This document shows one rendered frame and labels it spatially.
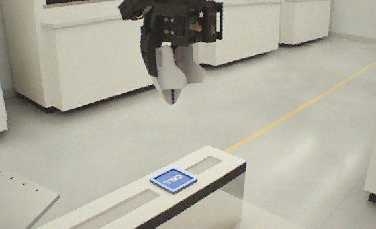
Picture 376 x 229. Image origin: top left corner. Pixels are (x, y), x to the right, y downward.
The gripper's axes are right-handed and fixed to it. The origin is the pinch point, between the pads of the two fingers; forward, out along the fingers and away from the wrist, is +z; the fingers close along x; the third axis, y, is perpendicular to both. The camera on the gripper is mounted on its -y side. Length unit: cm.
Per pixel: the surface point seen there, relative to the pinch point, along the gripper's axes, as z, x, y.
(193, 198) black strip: 15.5, -0.5, 5.5
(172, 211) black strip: 15.7, -5.1, 5.5
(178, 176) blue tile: 14.2, 1.2, 0.6
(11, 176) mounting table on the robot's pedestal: 29, -12, -45
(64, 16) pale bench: 18, 130, -278
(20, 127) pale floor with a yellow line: 110, 68, -270
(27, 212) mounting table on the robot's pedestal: 28.7, -15.8, -28.0
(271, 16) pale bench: 47, 466, -256
